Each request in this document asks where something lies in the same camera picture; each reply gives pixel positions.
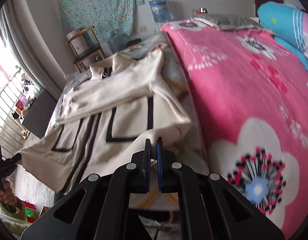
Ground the metal window railing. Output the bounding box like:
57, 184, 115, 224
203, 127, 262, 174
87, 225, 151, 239
0, 67, 24, 158

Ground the grey curtain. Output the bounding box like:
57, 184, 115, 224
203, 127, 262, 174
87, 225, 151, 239
0, 0, 63, 100

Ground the wooden chair black seat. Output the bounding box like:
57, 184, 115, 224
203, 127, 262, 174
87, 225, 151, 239
66, 25, 106, 73

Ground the person left hand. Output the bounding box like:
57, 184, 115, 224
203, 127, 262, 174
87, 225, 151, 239
0, 180, 21, 214

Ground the teal floral wall cloth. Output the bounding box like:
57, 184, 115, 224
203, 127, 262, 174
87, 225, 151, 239
57, 0, 143, 42

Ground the beige zip jacket black trim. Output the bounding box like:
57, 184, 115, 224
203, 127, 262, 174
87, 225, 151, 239
19, 48, 192, 194

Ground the red gift box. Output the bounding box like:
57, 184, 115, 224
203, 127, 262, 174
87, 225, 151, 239
22, 201, 41, 223

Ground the dark low cabinet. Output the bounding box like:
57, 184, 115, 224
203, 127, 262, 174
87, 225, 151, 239
22, 90, 57, 139

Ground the blue water jug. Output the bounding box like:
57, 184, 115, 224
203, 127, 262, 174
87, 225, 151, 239
149, 0, 171, 24

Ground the grey patterned cloth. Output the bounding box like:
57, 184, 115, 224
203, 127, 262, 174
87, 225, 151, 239
194, 14, 262, 31

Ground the blue cartoon pillow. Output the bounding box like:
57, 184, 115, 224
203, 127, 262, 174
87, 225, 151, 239
257, 2, 308, 71

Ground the pink floral blanket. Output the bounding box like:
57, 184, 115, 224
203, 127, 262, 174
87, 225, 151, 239
163, 20, 308, 239

